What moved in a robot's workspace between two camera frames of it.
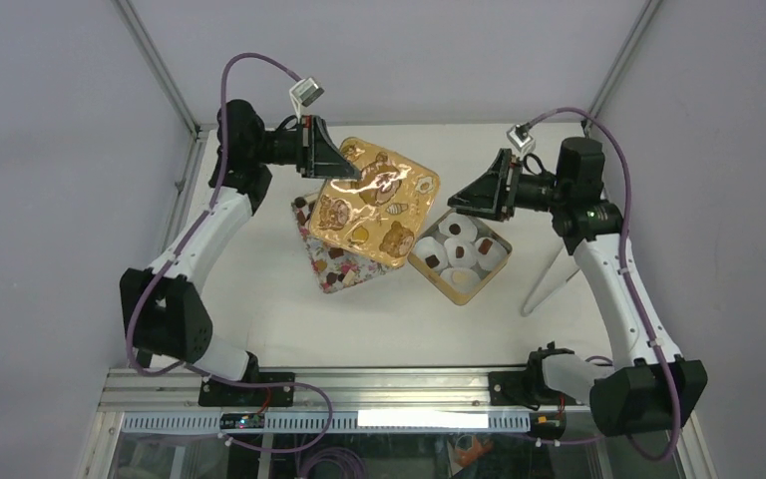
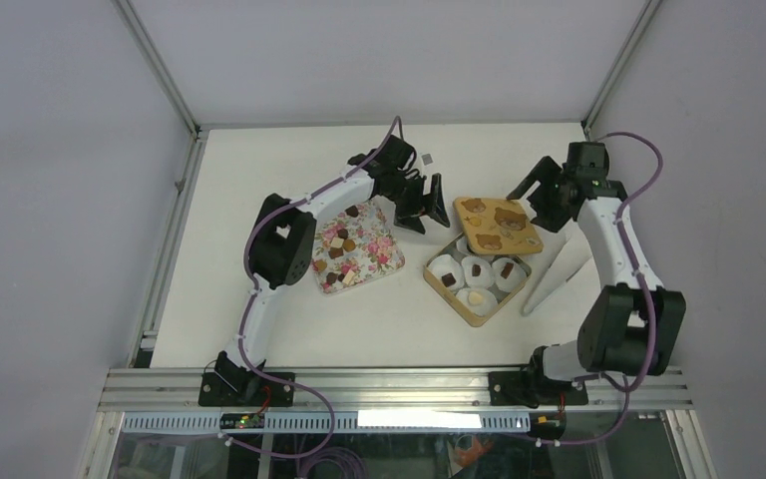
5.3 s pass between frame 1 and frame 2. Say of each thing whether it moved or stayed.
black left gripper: moved
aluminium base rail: stayed
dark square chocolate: moved
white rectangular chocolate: stayed
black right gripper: moved
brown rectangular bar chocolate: moved
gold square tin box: moved
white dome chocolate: moved
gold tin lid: moved
